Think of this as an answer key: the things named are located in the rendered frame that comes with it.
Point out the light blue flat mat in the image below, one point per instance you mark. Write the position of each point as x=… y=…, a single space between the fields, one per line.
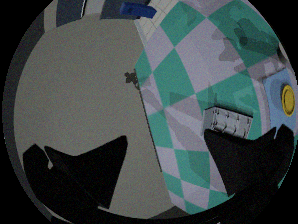
x=273 y=89

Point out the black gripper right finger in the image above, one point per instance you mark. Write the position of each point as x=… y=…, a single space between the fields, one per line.
x=235 y=158

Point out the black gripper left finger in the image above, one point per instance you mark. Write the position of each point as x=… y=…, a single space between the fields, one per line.
x=95 y=171

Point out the grey dish rack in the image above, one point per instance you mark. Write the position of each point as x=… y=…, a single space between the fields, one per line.
x=221 y=119

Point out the olive-gold round plate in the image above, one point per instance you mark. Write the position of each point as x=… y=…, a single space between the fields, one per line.
x=288 y=101

